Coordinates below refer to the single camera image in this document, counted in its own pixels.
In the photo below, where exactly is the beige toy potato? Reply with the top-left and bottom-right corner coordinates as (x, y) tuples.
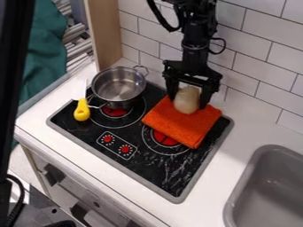
(173, 85), (203, 115)

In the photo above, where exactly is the orange cloth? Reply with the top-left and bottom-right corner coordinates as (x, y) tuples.
(140, 95), (224, 150)

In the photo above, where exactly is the toy stove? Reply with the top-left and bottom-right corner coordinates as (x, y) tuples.
(44, 82), (236, 205)

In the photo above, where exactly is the toy sink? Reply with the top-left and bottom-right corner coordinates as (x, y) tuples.
(221, 144), (303, 227)

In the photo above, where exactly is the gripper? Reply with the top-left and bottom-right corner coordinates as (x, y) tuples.
(160, 59), (224, 110)

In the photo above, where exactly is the silver pot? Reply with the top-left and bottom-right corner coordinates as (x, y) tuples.
(86, 65), (151, 110)

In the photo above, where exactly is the yellow tool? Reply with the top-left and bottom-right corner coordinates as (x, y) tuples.
(72, 78), (91, 122)

